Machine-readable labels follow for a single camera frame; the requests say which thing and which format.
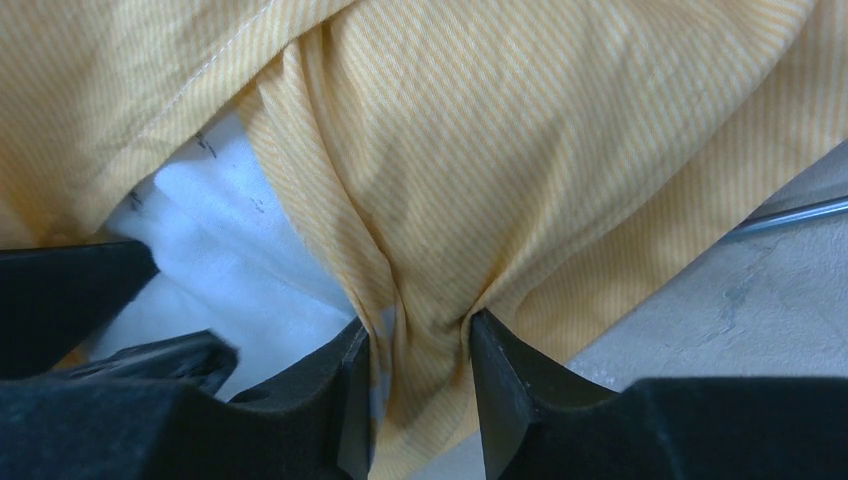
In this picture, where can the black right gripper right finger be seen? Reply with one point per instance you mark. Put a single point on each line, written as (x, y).
(539, 420)

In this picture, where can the orange Mickey Mouse pillowcase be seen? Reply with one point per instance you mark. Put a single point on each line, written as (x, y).
(556, 162)

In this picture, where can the white pillow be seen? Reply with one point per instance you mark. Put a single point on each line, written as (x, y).
(228, 261)

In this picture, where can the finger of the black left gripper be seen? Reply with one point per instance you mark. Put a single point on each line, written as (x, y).
(201, 359)
(52, 299)

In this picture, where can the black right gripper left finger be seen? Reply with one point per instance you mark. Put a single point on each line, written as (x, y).
(310, 421)

